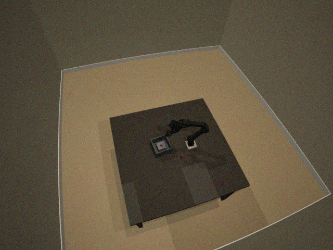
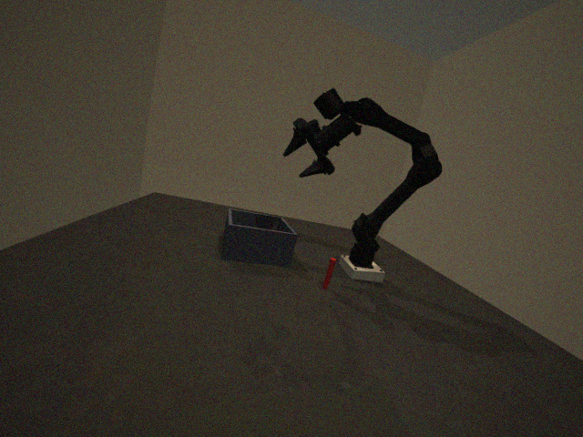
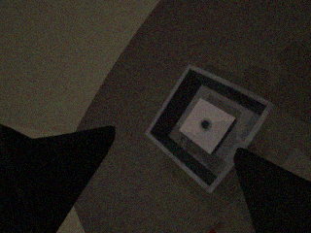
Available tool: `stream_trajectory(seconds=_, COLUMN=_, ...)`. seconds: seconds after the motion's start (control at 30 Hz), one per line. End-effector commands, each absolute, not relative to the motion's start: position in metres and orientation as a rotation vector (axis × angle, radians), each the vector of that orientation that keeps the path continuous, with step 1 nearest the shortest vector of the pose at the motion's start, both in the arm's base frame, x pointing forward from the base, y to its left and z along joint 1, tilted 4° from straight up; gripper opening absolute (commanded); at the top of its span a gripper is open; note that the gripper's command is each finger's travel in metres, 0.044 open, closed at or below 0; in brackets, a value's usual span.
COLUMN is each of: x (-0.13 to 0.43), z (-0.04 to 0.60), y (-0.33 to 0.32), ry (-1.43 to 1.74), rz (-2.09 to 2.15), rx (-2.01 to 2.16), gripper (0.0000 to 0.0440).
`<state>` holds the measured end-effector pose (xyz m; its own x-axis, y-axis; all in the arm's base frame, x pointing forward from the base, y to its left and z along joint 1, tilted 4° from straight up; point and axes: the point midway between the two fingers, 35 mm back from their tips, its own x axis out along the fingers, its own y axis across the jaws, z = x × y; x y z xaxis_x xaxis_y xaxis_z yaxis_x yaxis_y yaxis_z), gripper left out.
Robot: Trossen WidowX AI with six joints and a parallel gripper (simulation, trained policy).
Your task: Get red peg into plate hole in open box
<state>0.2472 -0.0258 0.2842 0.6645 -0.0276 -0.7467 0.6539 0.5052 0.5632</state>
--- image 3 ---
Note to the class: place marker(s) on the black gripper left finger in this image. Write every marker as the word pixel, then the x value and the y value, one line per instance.
pixel 50 173

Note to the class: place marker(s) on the grey open square box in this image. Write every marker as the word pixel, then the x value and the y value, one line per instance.
pixel 247 108

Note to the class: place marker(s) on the grey square plate with hole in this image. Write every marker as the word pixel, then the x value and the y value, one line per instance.
pixel 209 138

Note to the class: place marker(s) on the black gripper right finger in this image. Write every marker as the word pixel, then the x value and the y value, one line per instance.
pixel 278 200

